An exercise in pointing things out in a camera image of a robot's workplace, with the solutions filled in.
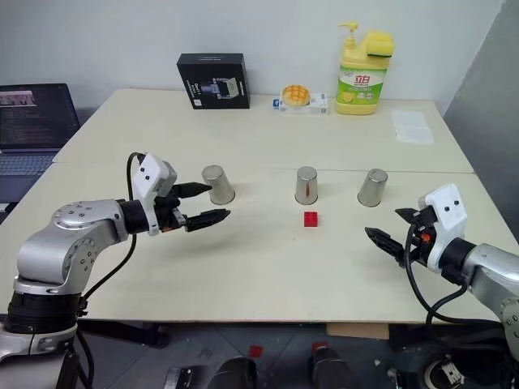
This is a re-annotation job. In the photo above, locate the yellow dish soap bottle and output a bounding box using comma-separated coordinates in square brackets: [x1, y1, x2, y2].
[334, 21, 389, 116]

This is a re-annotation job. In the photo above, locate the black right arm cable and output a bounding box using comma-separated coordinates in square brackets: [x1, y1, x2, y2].
[404, 224, 502, 325]

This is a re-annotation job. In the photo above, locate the brown cardboard piece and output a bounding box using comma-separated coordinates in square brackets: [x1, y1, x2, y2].
[326, 323, 390, 340]

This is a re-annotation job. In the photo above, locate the yellow green sponge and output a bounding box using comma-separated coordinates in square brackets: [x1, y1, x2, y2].
[366, 29, 395, 59]

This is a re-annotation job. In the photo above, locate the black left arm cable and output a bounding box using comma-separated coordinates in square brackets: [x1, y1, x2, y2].
[82, 152, 146, 302]

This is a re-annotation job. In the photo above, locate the black product box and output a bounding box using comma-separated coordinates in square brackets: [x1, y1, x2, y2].
[176, 52, 251, 110]

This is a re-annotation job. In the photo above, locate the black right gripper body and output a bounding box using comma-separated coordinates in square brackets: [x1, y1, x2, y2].
[402, 206, 439, 267]

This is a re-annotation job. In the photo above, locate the yellow bun on packet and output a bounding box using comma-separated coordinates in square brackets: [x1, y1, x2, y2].
[272, 92, 329, 117]

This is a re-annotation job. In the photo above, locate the white paper sheet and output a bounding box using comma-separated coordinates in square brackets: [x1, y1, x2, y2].
[390, 109, 435, 144]

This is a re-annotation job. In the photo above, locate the steel cup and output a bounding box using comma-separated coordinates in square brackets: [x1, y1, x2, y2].
[294, 165, 320, 206]
[357, 168, 389, 208]
[200, 164, 236, 205]

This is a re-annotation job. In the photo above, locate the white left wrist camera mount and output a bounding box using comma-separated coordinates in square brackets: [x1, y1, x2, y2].
[133, 152, 178, 237]

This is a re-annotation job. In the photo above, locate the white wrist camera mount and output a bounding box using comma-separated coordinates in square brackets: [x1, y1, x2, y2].
[133, 152, 178, 237]
[418, 183, 470, 273]

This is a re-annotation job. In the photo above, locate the dark laptop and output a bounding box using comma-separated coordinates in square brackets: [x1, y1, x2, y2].
[0, 83, 81, 203]

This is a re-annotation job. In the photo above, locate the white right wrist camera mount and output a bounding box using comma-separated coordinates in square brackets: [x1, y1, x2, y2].
[418, 183, 470, 273]

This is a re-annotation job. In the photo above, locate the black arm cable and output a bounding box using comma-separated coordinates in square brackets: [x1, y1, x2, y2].
[404, 224, 502, 325]
[82, 152, 146, 302]

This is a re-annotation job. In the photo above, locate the dark rounded robot foot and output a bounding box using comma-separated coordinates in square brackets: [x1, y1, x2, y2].
[213, 357, 259, 389]
[307, 345, 354, 389]

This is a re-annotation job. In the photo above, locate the black white sneaker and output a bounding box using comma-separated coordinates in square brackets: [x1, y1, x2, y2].
[421, 354, 471, 389]

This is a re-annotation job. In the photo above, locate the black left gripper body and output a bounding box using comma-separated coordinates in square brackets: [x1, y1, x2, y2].
[152, 183, 189, 233]

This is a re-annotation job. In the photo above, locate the golden bread bun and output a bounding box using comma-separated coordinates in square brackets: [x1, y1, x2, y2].
[281, 83, 313, 109]

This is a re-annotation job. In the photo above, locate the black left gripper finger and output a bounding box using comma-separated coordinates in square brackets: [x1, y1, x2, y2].
[184, 208, 232, 233]
[174, 182, 213, 200]

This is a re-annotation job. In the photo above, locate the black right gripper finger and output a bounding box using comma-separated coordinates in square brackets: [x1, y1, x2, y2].
[364, 226, 406, 268]
[395, 207, 422, 224]

